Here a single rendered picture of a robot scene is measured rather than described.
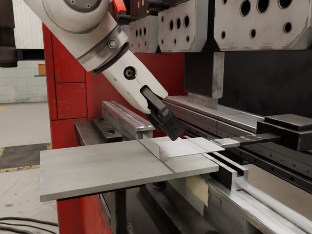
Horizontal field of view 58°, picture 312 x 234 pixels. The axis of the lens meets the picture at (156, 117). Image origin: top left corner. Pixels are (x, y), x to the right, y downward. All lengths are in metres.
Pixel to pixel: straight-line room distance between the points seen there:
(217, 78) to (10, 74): 7.41
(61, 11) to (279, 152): 0.56
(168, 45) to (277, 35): 0.26
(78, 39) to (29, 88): 7.33
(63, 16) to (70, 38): 0.08
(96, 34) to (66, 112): 0.93
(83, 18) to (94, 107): 1.00
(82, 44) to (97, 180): 0.19
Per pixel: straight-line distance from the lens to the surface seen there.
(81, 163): 0.47
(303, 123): 0.65
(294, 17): 0.30
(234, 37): 0.37
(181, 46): 0.49
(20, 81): 7.74
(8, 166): 3.42
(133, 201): 0.61
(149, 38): 0.63
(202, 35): 0.45
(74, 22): 0.35
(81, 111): 1.32
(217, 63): 0.47
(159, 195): 0.56
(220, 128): 0.90
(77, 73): 1.30
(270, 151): 0.74
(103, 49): 0.42
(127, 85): 0.42
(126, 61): 0.42
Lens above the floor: 1.17
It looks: 12 degrees down
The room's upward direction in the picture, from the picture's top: straight up
